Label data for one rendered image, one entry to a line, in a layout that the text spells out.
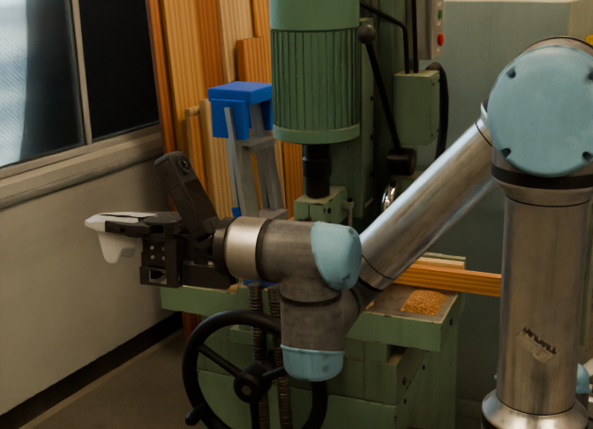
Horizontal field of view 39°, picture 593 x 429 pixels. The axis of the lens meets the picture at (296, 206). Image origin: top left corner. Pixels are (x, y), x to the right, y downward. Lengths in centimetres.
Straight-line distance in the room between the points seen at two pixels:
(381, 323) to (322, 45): 53
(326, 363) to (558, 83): 43
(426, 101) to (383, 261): 78
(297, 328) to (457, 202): 24
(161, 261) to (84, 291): 213
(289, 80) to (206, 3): 180
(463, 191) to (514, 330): 19
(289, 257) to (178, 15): 230
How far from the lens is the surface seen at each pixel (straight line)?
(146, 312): 347
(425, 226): 104
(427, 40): 189
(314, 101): 161
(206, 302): 174
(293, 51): 161
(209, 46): 339
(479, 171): 101
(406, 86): 181
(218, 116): 259
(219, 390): 182
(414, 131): 182
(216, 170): 317
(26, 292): 298
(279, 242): 97
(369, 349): 164
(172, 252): 103
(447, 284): 171
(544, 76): 82
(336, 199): 175
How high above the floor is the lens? 156
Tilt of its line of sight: 17 degrees down
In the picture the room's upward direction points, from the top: 2 degrees counter-clockwise
